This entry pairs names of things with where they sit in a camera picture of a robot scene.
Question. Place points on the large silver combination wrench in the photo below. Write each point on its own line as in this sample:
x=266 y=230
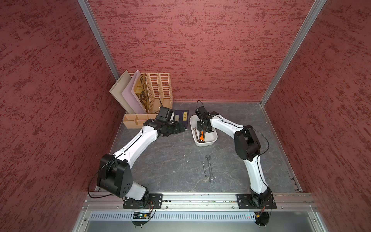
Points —
x=211 y=178

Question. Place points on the orange handled adjustable wrench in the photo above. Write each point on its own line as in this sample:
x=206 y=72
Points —
x=201 y=136

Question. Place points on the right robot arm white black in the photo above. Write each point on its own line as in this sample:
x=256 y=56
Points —
x=247 y=147

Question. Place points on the right corner aluminium post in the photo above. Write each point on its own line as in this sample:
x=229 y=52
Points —
x=299 y=38

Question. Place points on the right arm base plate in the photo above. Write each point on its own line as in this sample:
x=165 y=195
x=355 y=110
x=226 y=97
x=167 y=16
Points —
x=256 y=201

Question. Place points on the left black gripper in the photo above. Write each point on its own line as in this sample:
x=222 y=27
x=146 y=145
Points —
x=177 y=129

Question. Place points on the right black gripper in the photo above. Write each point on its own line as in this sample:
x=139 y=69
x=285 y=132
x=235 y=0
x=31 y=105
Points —
x=201 y=129

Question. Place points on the white plastic storage box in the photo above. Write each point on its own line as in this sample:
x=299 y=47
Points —
x=210 y=137

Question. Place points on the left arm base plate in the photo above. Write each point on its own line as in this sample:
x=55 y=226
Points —
x=149 y=201

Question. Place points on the left corner aluminium post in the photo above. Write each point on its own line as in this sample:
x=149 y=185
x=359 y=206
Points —
x=89 y=15

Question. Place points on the small silver combination wrench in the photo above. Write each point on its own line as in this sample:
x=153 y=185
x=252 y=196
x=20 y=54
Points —
x=204 y=170

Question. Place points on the dark blue notebook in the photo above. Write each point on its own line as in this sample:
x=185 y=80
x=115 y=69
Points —
x=183 y=115

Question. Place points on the aluminium front rail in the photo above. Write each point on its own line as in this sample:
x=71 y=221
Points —
x=206 y=201

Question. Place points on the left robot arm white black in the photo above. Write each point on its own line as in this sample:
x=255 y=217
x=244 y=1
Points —
x=114 y=174

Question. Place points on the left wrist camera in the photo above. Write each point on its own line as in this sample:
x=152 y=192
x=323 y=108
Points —
x=165 y=115

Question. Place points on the silver open end wrench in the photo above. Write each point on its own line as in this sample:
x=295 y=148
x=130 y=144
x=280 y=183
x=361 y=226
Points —
x=196 y=134

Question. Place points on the yellow patterned book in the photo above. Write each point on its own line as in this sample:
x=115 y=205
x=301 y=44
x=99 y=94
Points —
x=141 y=91

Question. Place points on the corner aluminium post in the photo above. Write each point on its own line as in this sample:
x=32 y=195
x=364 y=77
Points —
x=89 y=15
x=299 y=38

